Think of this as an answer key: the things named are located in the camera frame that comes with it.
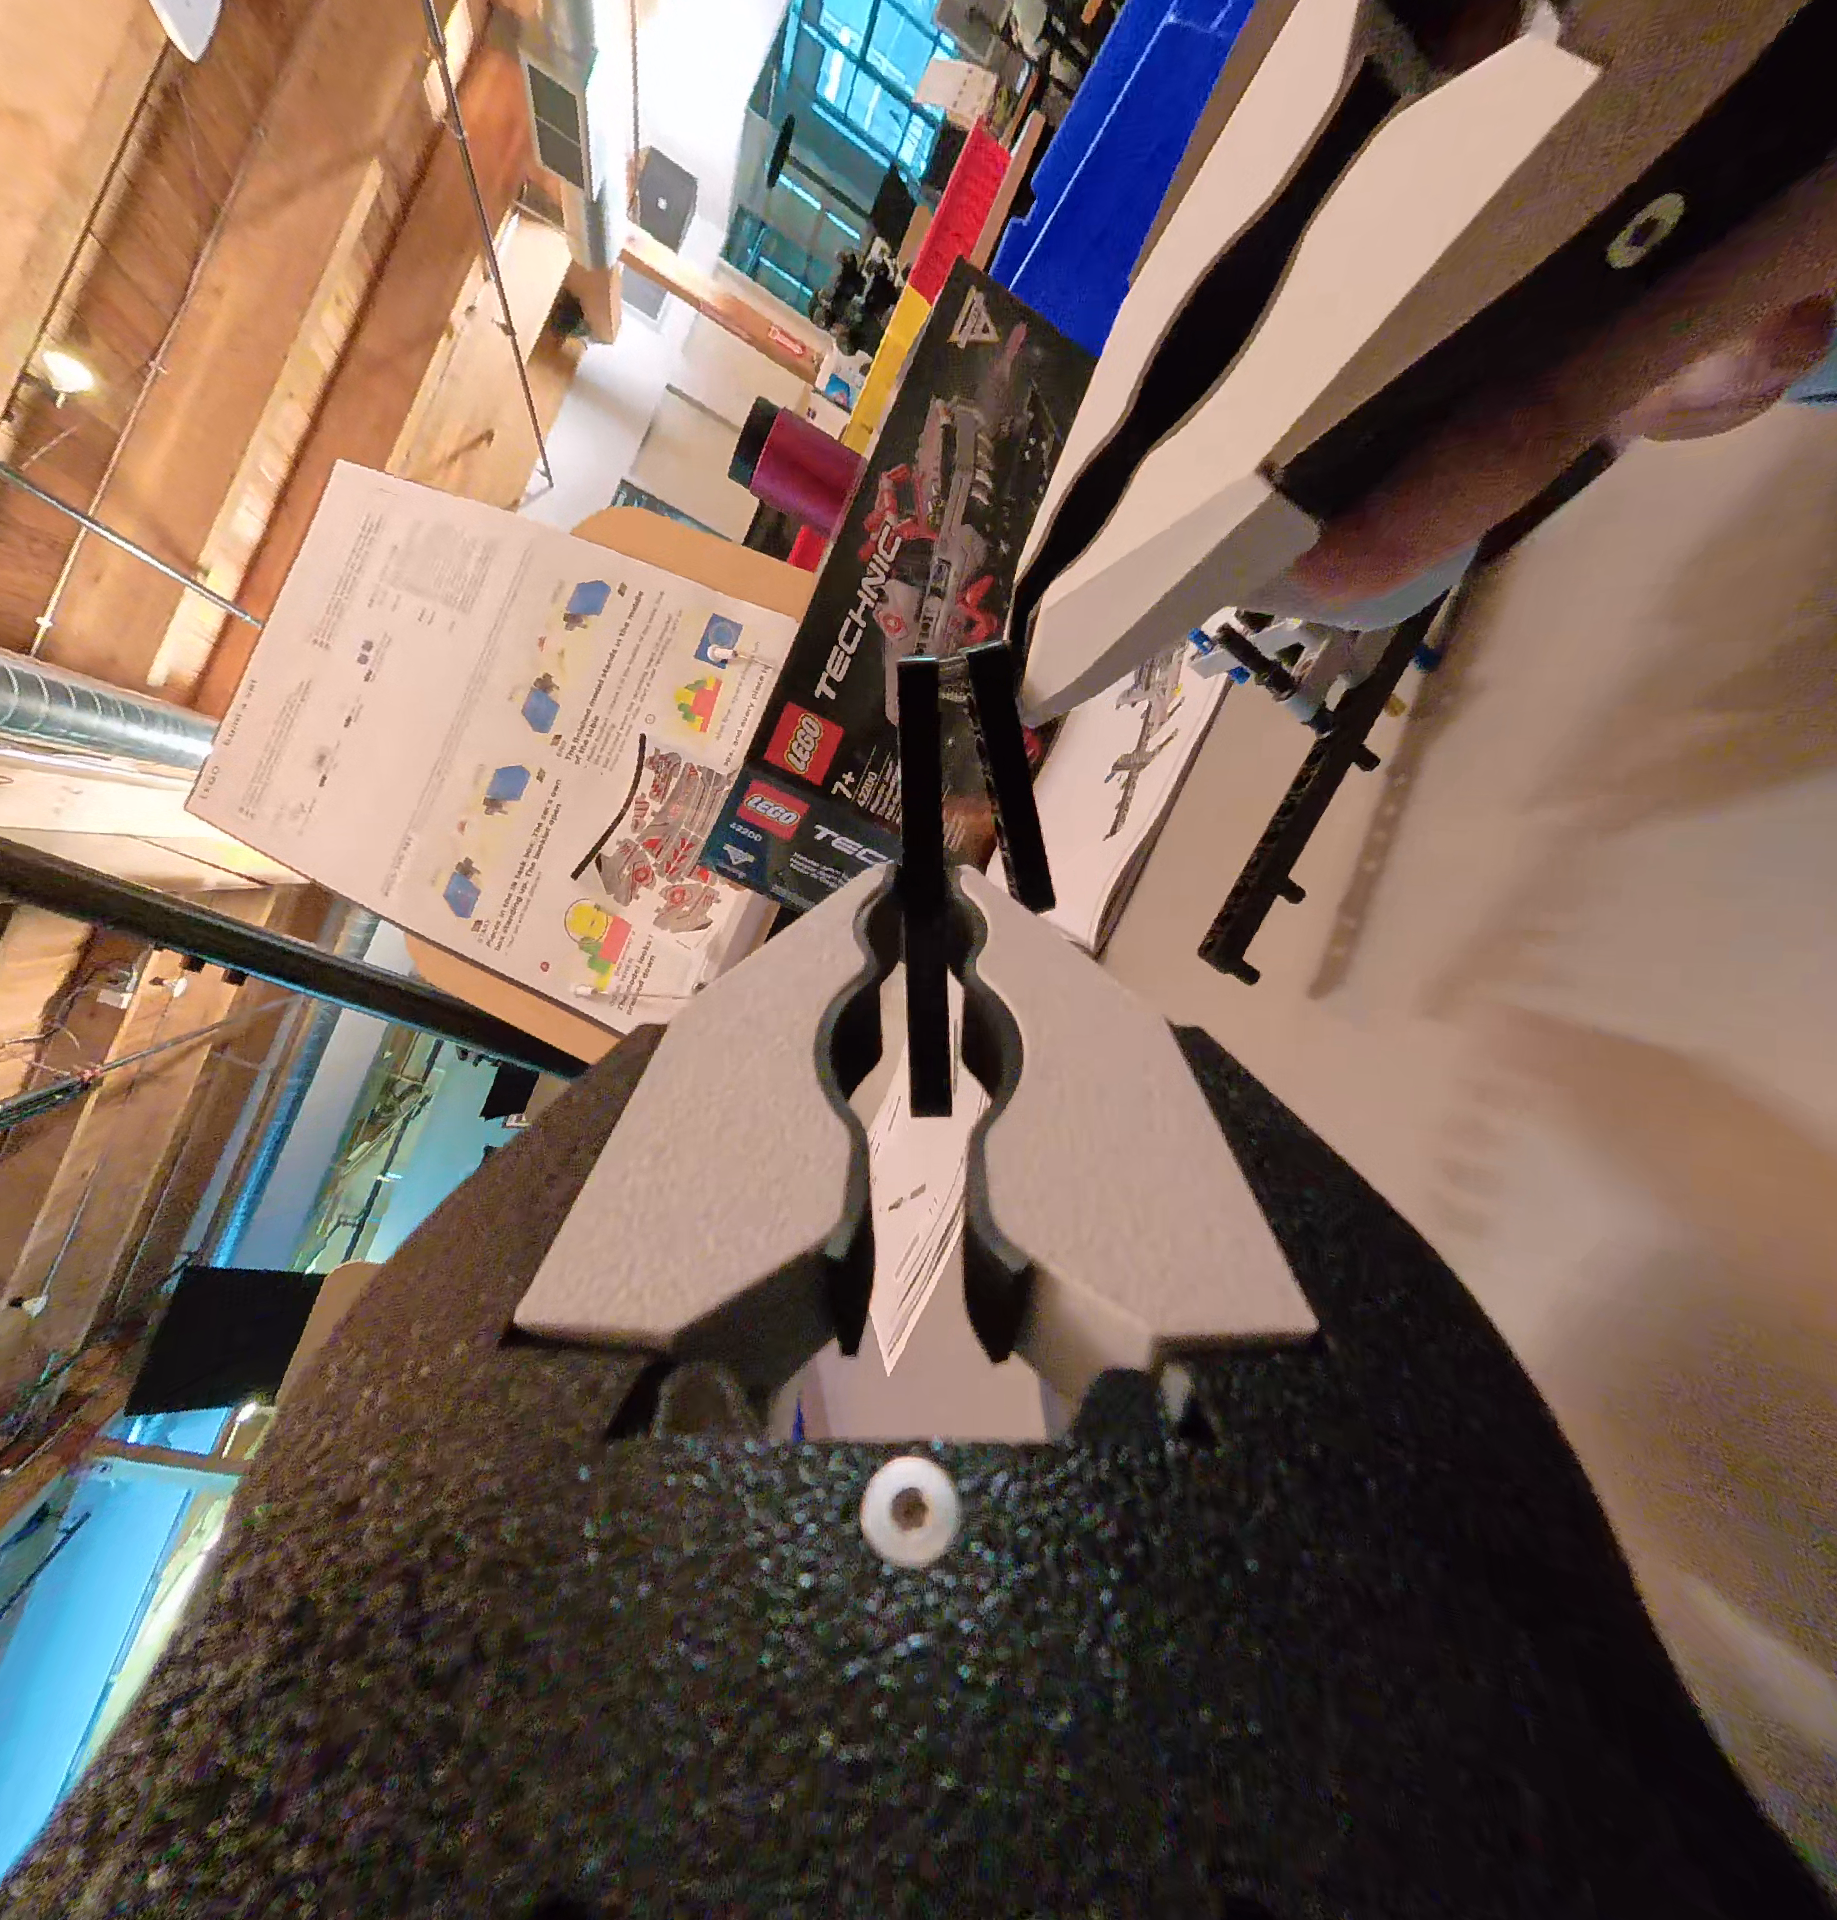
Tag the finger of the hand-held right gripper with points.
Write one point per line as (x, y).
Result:
(1397, 299)
(1234, 180)

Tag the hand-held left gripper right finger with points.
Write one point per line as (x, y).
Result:
(1144, 1200)

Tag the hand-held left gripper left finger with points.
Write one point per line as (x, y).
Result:
(678, 1200)

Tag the black thin toy beam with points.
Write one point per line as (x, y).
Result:
(1007, 780)

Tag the grey black toy brick assembly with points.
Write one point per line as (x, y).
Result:
(1309, 780)

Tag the person's right hand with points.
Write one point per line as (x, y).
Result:
(1533, 466)

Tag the blue storage bin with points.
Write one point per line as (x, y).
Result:
(1130, 151)

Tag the red storage bin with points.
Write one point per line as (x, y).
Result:
(968, 211)

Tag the tan panel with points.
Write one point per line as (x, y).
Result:
(325, 1322)

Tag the yellow storage bin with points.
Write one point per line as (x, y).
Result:
(889, 367)

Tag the open instruction booklet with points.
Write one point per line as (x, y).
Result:
(1144, 780)

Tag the black toy set box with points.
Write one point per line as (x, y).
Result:
(920, 495)

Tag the black panel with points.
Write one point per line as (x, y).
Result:
(229, 1336)

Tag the black metal bar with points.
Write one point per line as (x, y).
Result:
(258, 944)

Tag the maroon tumbler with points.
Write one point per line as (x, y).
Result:
(798, 458)

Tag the wooden board with instruction poster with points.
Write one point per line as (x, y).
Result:
(453, 675)

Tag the silver ventilation duct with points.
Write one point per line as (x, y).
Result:
(78, 703)

